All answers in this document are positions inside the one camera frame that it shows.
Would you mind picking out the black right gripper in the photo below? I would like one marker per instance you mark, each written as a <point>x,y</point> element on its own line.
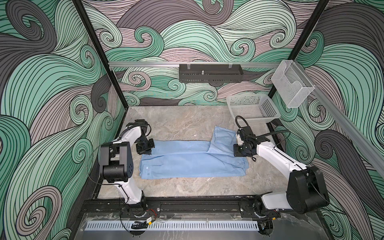
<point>236,151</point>

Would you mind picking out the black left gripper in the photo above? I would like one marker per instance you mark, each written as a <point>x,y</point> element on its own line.
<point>148,150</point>

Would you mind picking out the light blue long sleeve shirt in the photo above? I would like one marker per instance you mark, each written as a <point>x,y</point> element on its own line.
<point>195,159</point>

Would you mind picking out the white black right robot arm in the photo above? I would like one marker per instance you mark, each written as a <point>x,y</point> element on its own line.
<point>306,190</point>

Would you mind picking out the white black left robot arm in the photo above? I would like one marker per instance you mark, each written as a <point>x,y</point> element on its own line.
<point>117,165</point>

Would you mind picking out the white plastic mesh basket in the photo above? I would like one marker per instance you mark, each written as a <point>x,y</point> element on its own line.
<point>254,108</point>

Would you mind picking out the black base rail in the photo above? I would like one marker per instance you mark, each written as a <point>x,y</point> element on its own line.
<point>248,206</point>

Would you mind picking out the aluminium wall rail back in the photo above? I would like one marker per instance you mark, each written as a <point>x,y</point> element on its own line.
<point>166,64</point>

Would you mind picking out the aluminium wall rail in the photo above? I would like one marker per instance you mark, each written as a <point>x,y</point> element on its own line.
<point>166,64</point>
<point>354,99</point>

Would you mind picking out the black perforated wall tray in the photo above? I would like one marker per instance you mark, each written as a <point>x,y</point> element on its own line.
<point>216,75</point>

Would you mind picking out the white slotted cable duct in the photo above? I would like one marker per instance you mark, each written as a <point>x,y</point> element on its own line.
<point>177,225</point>

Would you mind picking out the aluminium wall rail right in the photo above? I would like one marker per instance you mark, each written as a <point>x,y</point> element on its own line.
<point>354,99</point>

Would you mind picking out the black frame post left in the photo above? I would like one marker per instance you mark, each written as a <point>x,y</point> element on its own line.
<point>100,52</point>

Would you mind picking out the black frame post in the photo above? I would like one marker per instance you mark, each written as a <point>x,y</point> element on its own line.
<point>100,52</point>
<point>307,15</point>

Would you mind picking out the black frame post right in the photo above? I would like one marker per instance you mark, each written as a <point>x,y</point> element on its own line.
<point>307,15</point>

